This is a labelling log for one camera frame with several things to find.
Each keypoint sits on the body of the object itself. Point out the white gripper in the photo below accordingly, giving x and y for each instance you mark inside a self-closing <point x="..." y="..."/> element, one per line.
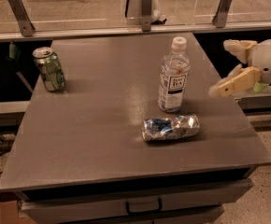
<point x="270" y="63"/>

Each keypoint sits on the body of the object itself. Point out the clear plastic water bottle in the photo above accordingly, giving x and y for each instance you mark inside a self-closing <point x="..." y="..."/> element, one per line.
<point x="174" y="72"/>

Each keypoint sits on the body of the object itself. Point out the crushed redbull can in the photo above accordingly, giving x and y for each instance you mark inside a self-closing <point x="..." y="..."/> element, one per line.
<point x="170" y="128"/>

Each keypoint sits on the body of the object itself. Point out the green soda can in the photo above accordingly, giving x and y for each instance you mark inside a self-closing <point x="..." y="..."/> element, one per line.
<point x="50" y="68"/>

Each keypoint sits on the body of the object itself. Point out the cardboard box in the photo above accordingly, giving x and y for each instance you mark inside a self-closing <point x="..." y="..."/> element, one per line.
<point x="9" y="214"/>

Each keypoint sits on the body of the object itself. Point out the right metal rail bracket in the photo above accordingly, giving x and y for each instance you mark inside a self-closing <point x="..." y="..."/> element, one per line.
<point x="221" y="15"/>

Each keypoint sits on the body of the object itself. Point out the metal rail bracket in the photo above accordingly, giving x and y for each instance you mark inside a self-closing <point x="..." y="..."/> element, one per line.
<point x="221" y="15"/>
<point x="20" y="13"/>
<point x="146" y="15"/>

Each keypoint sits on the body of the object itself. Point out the middle metal rail bracket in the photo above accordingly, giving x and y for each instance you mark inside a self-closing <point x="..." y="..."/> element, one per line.
<point x="146" y="15"/>

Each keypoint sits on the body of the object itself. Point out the horizontal metal rail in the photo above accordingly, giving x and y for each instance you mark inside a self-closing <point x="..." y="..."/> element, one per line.
<point x="137" y="30"/>

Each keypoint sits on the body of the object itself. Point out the left metal rail bracket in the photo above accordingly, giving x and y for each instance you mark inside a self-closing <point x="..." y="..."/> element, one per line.
<point x="20" y="13"/>

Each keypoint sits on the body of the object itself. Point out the grey drawer with handle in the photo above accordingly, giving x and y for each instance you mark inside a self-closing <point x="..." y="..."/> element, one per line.
<point x="198" y="204"/>

